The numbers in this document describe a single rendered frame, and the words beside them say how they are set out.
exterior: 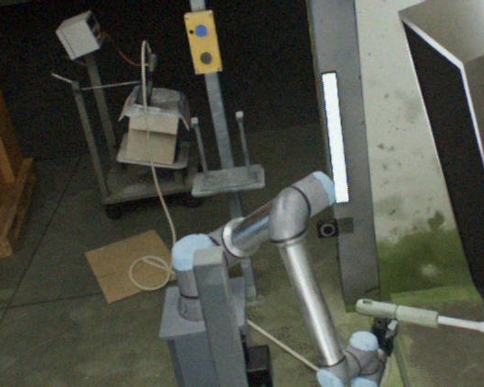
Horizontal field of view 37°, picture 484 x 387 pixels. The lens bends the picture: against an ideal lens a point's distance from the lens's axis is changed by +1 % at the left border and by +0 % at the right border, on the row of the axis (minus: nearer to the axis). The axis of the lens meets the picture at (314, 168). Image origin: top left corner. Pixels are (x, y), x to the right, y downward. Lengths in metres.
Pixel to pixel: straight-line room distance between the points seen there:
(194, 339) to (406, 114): 1.32
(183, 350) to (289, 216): 0.82
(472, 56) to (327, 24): 1.16
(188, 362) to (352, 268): 1.08
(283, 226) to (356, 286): 1.49
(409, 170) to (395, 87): 0.41
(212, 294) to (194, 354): 1.58
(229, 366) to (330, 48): 1.97
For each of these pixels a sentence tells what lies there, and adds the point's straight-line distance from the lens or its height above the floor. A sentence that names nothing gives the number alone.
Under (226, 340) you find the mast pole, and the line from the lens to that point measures 1.27.
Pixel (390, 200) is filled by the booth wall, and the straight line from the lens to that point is 3.38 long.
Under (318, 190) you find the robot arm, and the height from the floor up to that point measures 1.22.
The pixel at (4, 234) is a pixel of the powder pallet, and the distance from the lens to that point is 4.87.
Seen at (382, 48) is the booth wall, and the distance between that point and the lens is 3.09.
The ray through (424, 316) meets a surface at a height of 0.58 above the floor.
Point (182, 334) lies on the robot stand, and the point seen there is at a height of 0.64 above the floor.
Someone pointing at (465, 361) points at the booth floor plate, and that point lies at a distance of 3.35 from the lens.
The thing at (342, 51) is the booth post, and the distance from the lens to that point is 3.07.
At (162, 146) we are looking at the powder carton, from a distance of 4.70.
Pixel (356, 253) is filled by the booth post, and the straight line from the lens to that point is 3.50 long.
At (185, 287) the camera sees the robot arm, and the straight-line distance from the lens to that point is 2.70.
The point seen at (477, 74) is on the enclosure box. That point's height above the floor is 1.60.
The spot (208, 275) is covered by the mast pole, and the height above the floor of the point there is 1.62.
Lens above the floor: 2.27
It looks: 26 degrees down
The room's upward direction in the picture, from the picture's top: 7 degrees counter-clockwise
